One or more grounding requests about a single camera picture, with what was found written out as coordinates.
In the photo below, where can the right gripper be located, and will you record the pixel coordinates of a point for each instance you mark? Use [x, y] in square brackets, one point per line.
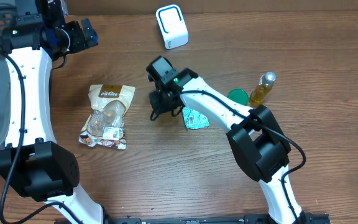
[156, 98]

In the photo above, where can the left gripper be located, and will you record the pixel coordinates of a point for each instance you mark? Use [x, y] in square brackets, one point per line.
[81, 43]

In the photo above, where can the teal packet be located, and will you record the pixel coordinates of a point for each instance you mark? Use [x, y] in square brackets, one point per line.
[194, 119]

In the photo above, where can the brown Pantree snack pouch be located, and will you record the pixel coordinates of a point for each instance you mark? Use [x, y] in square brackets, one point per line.
[105, 126]

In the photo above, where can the green lidded jar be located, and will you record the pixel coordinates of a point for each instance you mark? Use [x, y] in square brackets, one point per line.
[239, 96]

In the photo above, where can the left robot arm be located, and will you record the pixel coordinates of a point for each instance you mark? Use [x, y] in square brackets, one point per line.
[32, 163]

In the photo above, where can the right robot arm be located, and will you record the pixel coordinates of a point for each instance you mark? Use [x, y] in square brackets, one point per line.
[258, 144]

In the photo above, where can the white barcode scanner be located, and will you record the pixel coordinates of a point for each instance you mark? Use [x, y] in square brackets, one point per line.
[172, 25]

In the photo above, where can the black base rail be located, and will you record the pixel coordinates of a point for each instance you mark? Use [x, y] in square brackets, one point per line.
[308, 218]

